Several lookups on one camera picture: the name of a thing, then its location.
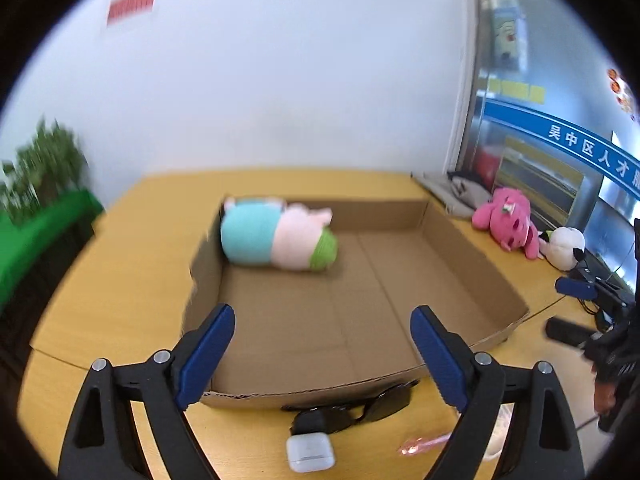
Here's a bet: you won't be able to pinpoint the green potted plant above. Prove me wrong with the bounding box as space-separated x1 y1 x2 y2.
0 120 88 226

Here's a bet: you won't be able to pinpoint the red wall sign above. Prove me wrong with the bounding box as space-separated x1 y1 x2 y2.
106 0 159 28

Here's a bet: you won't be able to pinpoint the black sunglasses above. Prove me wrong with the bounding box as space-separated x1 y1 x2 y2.
281 379 421 436

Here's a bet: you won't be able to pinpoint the row of yellow sticky notes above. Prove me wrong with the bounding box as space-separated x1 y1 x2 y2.
487 77 546 106

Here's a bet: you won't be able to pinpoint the cardboard box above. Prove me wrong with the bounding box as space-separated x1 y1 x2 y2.
181 195 531 409

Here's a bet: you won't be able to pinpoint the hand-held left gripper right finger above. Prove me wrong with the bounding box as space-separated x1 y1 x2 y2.
410 304 587 480

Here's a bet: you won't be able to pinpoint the pink pen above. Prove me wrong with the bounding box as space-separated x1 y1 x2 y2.
398 432 453 457

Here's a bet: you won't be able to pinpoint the white plush toy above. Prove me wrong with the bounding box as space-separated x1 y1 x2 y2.
539 226 587 271

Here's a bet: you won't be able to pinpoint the grey folded cloth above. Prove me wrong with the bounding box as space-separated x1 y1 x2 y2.
412 170 493 218

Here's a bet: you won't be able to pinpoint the blue window banner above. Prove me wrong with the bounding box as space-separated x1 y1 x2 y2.
482 97 640 191

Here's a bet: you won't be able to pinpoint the red window decoration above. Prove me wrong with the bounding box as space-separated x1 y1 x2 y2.
607 67 640 121

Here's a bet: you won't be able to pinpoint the cartoon window poster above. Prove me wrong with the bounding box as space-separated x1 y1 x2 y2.
492 0 528 73

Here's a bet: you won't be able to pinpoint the pink plush toy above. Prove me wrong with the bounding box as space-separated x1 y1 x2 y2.
471 187 546 260

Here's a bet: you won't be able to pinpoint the pig plush toy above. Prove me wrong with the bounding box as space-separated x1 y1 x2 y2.
220 196 340 273

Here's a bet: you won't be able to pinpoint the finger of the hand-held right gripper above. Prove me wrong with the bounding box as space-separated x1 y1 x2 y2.
545 317 598 347
555 272 632 311

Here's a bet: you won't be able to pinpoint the person's right hand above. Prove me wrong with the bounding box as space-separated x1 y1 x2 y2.
592 379 619 417

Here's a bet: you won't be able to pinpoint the white earbuds case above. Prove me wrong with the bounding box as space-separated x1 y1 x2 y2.
286 432 337 473

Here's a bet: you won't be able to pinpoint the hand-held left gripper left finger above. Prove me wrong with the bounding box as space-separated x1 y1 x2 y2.
57 303 236 480

